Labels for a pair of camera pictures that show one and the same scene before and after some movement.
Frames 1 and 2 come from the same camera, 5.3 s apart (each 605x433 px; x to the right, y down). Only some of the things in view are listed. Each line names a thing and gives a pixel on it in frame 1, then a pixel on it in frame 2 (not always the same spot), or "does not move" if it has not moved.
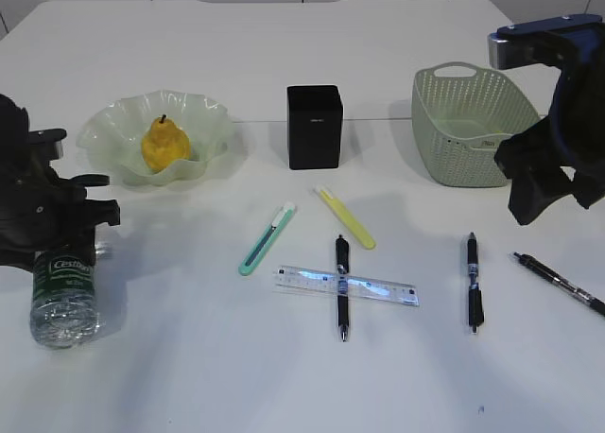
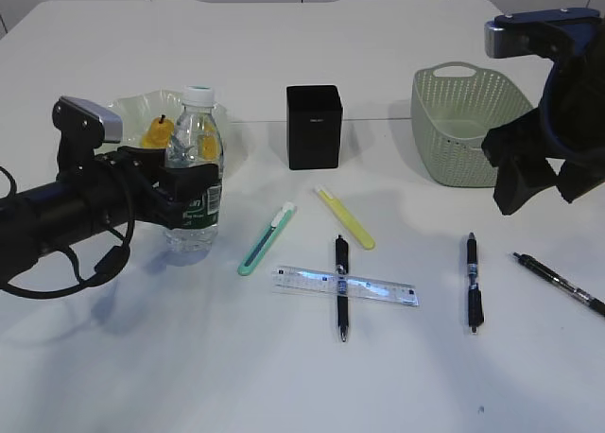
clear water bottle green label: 64,312 to 195,136
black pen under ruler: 342,271 does not move
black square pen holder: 315,119 does not move
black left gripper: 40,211 to 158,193
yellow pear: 164,143 does not move
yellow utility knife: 359,230 does not move
